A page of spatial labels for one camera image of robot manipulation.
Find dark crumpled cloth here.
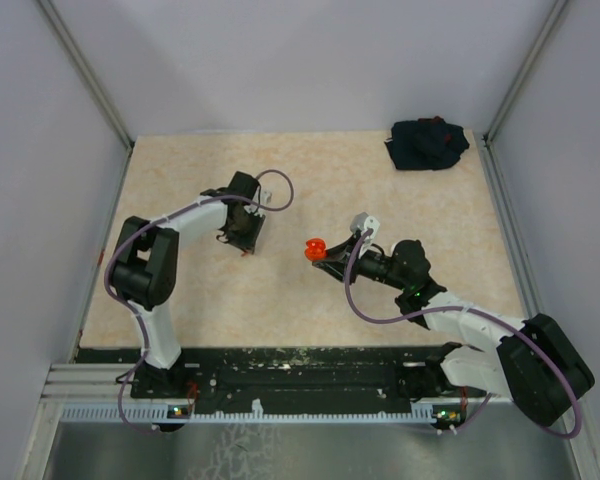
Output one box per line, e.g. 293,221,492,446
384,116,470,171

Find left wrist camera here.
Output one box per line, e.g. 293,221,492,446
257,190,272,206

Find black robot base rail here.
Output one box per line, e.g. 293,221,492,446
74,342,486,416

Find orange earbud charging case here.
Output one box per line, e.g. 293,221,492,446
304,238,327,262

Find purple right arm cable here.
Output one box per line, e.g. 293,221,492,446
343,228,584,440

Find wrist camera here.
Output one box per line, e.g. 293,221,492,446
350,212,380,257
257,190,272,206

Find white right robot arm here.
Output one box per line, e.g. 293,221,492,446
305,229,595,439

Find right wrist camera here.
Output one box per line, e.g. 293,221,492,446
350,212,380,257

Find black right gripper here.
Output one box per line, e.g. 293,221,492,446
315,233,408,291

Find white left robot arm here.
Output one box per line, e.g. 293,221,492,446
104,172,270,397

